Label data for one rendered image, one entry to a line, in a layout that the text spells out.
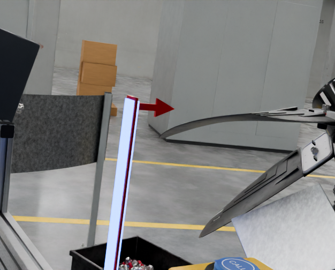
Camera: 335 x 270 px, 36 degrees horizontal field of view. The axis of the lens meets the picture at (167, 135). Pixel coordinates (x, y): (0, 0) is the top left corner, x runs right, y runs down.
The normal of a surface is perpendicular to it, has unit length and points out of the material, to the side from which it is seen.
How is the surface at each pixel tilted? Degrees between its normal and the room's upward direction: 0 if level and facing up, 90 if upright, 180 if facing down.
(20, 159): 90
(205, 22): 90
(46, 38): 90
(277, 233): 55
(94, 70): 90
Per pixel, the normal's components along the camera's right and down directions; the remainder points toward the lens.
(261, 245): -0.25, -0.48
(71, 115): 0.79, 0.21
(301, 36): 0.23, 0.19
